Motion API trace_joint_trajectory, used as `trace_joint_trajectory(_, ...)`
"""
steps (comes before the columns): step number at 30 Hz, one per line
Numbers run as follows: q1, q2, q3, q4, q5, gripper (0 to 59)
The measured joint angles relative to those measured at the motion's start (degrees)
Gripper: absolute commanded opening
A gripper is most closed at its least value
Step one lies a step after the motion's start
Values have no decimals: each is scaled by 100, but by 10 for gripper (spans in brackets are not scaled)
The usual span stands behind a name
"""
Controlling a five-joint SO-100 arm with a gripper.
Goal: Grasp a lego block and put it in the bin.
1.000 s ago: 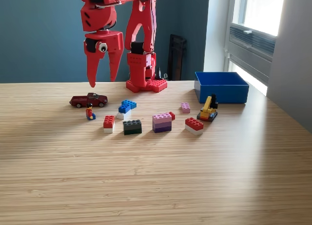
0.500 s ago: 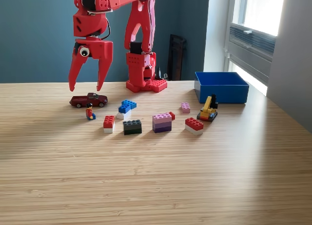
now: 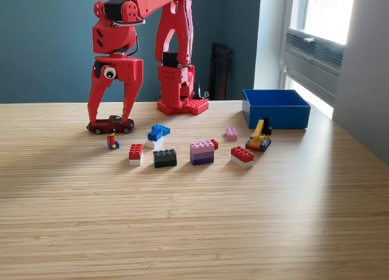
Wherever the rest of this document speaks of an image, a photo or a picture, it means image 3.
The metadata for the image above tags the yellow toy digger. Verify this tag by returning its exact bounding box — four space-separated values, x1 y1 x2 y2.
245 117 273 152

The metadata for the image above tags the white framed window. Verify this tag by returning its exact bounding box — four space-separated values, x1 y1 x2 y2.
287 0 356 46

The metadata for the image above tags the grey louvred window vent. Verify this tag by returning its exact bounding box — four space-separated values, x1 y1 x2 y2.
284 29 345 70

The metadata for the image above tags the blue plastic bin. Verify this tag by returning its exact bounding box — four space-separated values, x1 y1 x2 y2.
242 89 312 130

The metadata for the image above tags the pink and purple brick stack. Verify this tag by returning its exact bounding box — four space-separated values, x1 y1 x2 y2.
190 140 215 166

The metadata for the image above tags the toy figure red torso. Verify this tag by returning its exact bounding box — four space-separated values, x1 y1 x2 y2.
106 128 120 151

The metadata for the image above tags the dark wooden chair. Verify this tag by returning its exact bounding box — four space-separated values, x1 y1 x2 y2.
208 42 235 101

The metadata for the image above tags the blue and white brick stack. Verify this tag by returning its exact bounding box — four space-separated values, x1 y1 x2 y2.
145 124 171 149

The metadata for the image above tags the red and white brick stack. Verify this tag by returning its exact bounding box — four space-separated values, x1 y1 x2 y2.
230 145 255 169
128 143 144 166

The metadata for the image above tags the dark red toy car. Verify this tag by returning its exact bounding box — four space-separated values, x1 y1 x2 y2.
86 115 135 135

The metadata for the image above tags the black brick stack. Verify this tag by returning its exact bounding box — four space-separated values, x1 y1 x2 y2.
153 148 178 169

